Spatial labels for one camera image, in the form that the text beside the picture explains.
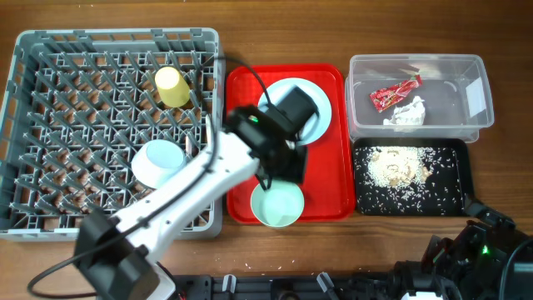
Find yellow plastic cup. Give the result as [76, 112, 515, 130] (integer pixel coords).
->
[155, 67, 190, 108]

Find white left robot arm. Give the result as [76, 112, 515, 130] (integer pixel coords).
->
[74, 87, 319, 299]

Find light blue bowl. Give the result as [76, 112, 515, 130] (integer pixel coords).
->
[131, 139, 187, 189]

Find red candy wrapper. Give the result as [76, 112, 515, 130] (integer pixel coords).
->
[369, 75, 422, 113]

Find black tray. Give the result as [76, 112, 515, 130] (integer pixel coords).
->
[351, 137, 475, 217]

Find light blue plate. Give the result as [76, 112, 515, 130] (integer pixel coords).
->
[257, 77, 332, 146]

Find white napkin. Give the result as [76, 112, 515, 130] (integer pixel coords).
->
[383, 96, 426, 126]

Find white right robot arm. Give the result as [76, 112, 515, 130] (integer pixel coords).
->
[387, 194, 532, 299]

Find grey dishwasher rack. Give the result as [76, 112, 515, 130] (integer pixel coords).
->
[1, 27, 225, 242]

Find white plastic spoon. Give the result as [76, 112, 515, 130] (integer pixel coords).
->
[205, 114, 212, 147]

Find red plastic tray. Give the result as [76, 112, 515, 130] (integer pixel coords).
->
[225, 63, 356, 224]

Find clear plastic bin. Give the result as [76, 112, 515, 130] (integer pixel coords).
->
[345, 53, 495, 143]

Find green bowl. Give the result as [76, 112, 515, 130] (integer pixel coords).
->
[250, 180, 305, 228]

